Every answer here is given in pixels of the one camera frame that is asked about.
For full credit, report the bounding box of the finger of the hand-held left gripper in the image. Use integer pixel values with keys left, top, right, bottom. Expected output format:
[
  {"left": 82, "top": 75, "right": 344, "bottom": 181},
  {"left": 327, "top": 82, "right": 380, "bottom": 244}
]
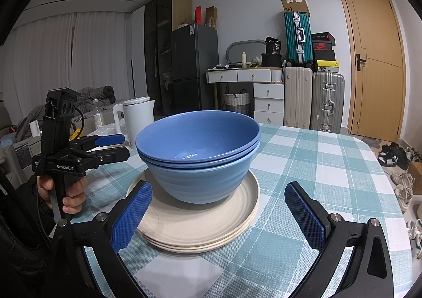
[
  {"left": 71, "top": 134, "right": 125, "bottom": 151},
  {"left": 71, "top": 147, "right": 130, "bottom": 168}
]

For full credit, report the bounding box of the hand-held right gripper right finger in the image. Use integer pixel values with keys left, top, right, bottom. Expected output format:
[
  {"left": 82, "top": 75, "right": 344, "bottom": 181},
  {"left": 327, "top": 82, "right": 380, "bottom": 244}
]
[{"left": 284, "top": 181, "right": 394, "bottom": 298}]

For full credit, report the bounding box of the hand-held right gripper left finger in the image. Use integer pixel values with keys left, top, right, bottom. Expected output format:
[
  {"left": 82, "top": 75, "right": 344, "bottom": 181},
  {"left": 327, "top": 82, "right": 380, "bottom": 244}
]
[{"left": 43, "top": 180, "right": 154, "bottom": 298}]

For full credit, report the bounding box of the cream plate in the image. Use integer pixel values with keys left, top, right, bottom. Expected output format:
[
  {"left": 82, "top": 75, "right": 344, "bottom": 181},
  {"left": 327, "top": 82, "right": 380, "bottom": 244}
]
[
  {"left": 135, "top": 199, "right": 260, "bottom": 248},
  {"left": 138, "top": 206, "right": 259, "bottom": 254},
  {"left": 126, "top": 169, "right": 261, "bottom": 242}
]

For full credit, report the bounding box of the blue bowl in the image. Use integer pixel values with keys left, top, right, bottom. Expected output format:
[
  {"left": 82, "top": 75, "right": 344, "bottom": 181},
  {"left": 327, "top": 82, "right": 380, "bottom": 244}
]
[
  {"left": 135, "top": 110, "right": 262, "bottom": 163},
  {"left": 137, "top": 141, "right": 261, "bottom": 170},
  {"left": 145, "top": 151, "right": 258, "bottom": 205}
]

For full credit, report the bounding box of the person's left forearm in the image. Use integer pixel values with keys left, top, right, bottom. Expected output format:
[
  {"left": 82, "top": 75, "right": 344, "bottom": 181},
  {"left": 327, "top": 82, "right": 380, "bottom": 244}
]
[{"left": 0, "top": 182, "right": 63, "bottom": 298}]

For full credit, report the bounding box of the person's left hand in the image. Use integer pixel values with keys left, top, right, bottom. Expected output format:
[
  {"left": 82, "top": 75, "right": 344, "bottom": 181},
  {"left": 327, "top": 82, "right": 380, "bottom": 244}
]
[{"left": 36, "top": 174, "right": 88, "bottom": 218}]

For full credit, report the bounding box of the clear plastic bottle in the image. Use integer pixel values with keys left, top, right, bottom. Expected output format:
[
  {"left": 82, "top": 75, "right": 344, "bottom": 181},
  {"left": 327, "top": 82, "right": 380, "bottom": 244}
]
[{"left": 92, "top": 98, "right": 103, "bottom": 129}]

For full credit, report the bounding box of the white electric kettle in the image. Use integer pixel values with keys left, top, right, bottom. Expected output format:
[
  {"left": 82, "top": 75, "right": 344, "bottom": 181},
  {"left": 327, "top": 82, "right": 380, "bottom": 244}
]
[{"left": 113, "top": 97, "right": 155, "bottom": 150}]

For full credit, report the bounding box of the grey clothes pile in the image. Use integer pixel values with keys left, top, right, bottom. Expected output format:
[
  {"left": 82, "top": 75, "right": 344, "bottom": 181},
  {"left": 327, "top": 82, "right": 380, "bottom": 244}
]
[{"left": 71, "top": 85, "right": 117, "bottom": 114}]

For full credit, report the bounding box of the teal checked tablecloth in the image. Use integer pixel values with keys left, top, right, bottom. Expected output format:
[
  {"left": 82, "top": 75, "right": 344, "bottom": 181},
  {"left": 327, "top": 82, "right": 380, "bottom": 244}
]
[{"left": 71, "top": 122, "right": 414, "bottom": 298}]

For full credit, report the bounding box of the white curtain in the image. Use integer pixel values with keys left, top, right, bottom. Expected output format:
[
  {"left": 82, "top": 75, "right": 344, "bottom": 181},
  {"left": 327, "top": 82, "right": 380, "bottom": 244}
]
[{"left": 0, "top": 11, "right": 132, "bottom": 117}]

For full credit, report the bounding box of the tall black glass cabinet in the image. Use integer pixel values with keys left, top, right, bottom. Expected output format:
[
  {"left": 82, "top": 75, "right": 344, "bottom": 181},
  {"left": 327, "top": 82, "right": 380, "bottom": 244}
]
[{"left": 144, "top": 0, "right": 192, "bottom": 116}]

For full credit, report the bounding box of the group of loose shoes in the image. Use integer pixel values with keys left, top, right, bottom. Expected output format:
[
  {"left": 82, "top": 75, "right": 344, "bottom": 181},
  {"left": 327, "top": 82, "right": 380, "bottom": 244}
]
[{"left": 363, "top": 136, "right": 422, "bottom": 213}]

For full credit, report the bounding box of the white green high-top sneaker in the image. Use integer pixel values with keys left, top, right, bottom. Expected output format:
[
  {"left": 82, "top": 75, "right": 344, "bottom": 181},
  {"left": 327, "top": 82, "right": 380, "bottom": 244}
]
[{"left": 405, "top": 219, "right": 422, "bottom": 259}]

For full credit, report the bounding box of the dark grey fridge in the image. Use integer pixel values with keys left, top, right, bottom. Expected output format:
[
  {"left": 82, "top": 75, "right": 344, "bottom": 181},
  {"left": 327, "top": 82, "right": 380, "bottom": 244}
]
[{"left": 170, "top": 23, "right": 219, "bottom": 117}]

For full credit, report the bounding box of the silver suitcase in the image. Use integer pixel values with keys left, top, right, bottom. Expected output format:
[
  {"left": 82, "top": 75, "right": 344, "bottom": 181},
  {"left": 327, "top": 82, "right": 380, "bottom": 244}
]
[{"left": 310, "top": 71, "right": 345, "bottom": 134}]

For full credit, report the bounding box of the small brown cardboard box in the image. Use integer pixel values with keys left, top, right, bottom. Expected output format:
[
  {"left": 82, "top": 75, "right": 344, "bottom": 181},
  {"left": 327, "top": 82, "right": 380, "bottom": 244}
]
[{"left": 409, "top": 162, "right": 422, "bottom": 195}]

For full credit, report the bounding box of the beige suitcase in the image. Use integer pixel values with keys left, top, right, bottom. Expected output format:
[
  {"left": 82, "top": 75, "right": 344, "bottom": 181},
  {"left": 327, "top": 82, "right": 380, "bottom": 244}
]
[{"left": 284, "top": 66, "right": 313, "bottom": 129}]

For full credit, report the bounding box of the woven laundry basket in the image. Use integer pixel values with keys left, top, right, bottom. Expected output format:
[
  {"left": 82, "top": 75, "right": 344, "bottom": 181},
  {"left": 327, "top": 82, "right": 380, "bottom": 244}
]
[{"left": 225, "top": 89, "right": 251, "bottom": 115}]

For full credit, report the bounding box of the white dressing desk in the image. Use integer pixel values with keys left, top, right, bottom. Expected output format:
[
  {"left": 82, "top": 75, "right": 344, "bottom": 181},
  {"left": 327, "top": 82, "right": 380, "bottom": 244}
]
[{"left": 206, "top": 67, "right": 285, "bottom": 126}]

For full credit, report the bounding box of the yellow black shoebox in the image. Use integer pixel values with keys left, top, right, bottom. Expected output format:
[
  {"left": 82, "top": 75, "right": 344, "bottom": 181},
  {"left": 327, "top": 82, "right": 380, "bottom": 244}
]
[{"left": 313, "top": 60, "right": 340, "bottom": 73}]

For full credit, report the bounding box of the grey oval mirror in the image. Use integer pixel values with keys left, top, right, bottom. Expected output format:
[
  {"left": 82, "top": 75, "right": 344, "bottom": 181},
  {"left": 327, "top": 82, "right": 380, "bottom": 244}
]
[{"left": 226, "top": 40, "right": 267, "bottom": 66}]

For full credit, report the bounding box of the black fabric box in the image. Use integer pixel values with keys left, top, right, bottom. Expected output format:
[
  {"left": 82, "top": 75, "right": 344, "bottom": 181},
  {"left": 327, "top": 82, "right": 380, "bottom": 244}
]
[{"left": 261, "top": 53, "right": 283, "bottom": 68}]

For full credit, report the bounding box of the slim cardboard box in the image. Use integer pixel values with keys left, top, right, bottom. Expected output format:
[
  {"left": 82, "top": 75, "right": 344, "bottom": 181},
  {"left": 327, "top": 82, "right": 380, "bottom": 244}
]
[{"left": 205, "top": 6, "right": 218, "bottom": 29}]

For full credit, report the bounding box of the wooden door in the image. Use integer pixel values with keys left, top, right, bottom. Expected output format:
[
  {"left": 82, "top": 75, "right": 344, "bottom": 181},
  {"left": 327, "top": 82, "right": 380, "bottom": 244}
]
[{"left": 335, "top": 0, "right": 407, "bottom": 143}]

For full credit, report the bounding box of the black printed paper bag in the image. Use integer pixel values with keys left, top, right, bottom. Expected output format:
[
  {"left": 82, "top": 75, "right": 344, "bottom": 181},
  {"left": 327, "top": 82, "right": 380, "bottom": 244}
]
[{"left": 266, "top": 37, "right": 283, "bottom": 55}]

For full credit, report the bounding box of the teal suitcase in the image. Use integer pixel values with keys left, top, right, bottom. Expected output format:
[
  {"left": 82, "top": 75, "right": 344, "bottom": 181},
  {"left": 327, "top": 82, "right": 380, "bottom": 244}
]
[{"left": 284, "top": 11, "right": 313, "bottom": 65}]

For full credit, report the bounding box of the black cable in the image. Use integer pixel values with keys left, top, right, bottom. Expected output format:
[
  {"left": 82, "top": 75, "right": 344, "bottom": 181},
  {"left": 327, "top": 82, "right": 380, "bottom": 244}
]
[{"left": 71, "top": 107, "right": 85, "bottom": 140}]

